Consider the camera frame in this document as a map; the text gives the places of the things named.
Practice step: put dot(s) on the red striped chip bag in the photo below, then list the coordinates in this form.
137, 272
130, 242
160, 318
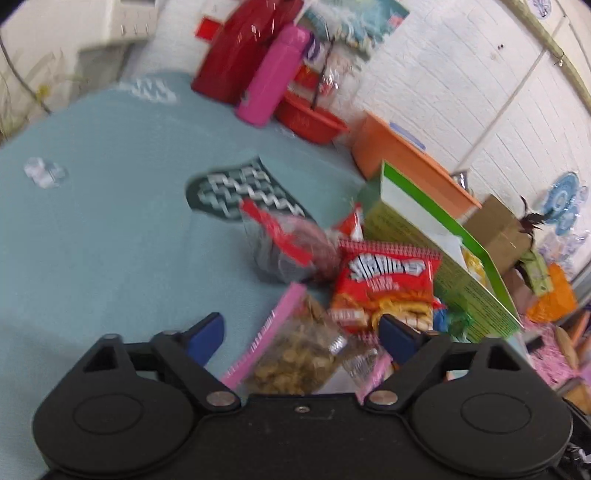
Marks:
381, 278

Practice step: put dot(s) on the orange plastic tub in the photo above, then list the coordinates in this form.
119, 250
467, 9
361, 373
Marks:
376, 142

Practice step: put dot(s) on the large yellow snack bag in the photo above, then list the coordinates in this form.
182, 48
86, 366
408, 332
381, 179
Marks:
474, 266

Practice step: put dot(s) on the red white blue packet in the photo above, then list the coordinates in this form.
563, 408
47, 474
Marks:
352, 226

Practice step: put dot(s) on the blue lidded container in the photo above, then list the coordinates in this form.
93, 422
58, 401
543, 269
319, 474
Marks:
408, 136

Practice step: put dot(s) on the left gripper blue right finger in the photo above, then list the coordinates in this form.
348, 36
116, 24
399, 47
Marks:
401, 341

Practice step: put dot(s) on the teal patterned tablecloth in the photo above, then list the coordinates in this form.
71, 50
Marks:
101, 275

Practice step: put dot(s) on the steel bowl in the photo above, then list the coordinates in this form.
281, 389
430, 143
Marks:
461, 178

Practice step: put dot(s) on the green cardboard box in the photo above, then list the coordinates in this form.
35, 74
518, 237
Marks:
398, 211

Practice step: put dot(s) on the blue paper fan decorations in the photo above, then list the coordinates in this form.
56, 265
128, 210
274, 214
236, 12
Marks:
564, 201

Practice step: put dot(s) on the red thermos jug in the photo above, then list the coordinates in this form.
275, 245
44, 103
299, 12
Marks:
238, 49

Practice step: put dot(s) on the white screen appliance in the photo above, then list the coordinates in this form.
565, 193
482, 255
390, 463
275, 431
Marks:
123, 24

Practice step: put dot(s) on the brown cardboard box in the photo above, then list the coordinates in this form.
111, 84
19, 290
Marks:
499, 231

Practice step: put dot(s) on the clear glass pitcher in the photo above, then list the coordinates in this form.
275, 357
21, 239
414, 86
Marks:
334, 76

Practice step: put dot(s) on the red plastic basin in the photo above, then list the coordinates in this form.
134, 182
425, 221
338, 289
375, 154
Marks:
318, 126

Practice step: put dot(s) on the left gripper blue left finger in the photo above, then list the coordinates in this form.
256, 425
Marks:
202, 340

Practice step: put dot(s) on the pink thermos bottle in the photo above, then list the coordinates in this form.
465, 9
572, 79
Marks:
278, 68

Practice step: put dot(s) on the pink nut snack bag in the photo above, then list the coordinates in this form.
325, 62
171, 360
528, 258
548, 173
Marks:
300, 351

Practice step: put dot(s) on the green small box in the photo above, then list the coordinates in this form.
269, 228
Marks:
534, 269

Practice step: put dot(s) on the red dates clear bag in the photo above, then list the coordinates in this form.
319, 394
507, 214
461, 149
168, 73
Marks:
289, 248

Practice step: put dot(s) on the white plain snack bag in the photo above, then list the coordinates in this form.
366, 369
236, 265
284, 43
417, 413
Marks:
452, 245

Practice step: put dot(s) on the orange bag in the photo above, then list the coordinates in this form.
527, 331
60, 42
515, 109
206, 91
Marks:
558, 303

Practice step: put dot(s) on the blue small snack packet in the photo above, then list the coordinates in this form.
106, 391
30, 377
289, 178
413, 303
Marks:
440, 320

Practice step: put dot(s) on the dried black flower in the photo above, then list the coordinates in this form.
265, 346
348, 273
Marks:
531, 221

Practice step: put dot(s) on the crumpled clear wrapper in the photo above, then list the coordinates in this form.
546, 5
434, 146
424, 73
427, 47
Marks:
44, 174

